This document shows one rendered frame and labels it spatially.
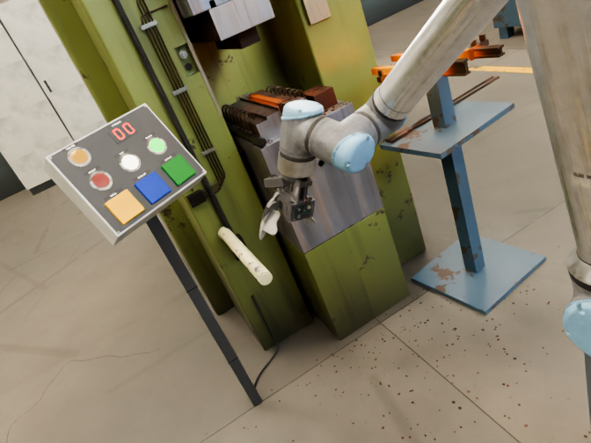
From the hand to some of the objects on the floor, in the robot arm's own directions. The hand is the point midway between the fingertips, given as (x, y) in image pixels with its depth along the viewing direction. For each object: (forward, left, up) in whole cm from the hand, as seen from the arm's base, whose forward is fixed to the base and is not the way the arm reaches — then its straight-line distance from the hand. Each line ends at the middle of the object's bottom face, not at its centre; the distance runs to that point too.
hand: (284, 231), depth 128 cm
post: (+45, +14, -81) cm, 94 cm away
